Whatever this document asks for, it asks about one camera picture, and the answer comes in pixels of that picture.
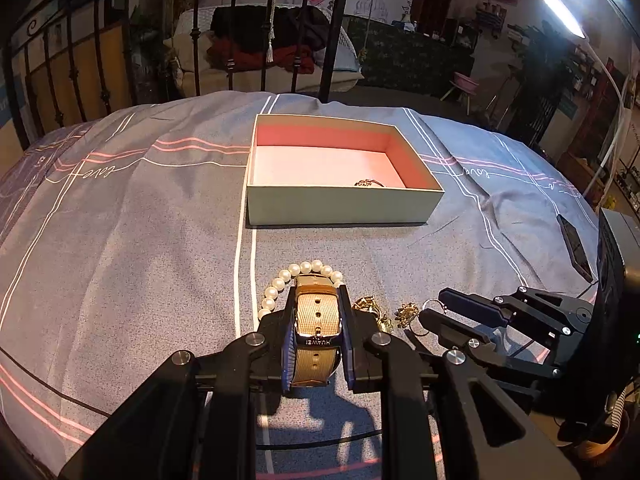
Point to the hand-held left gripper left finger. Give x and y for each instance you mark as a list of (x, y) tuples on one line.
[(287, 356)]

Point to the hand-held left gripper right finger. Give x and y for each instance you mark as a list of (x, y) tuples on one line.
[(350, 352)]

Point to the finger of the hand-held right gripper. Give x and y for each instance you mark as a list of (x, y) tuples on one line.
[(480, 306), (450, 331)]

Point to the cardboard box with pink inside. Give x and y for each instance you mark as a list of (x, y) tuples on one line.
[(325, 200)]

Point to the black smartphone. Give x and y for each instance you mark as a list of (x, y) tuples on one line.
[(575, 247)]

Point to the grey striped bed blanket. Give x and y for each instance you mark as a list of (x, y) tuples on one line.
[(125, 240)]

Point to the pink plastic chair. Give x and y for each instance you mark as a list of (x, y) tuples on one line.
[(465, 82)]

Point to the table with green patterned cloth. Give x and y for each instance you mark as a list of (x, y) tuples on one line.
[(415, 60)]

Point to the pile of clothes on bench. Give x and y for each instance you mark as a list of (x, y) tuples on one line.
[(345, 67)]

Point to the white desk lamp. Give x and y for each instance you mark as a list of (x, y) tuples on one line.
[(559, 10)]

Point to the pile of dark clothes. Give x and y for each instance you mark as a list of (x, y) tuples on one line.
[(292, 40)]

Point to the black metal bed frame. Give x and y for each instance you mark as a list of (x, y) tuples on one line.
[(75, 70)]

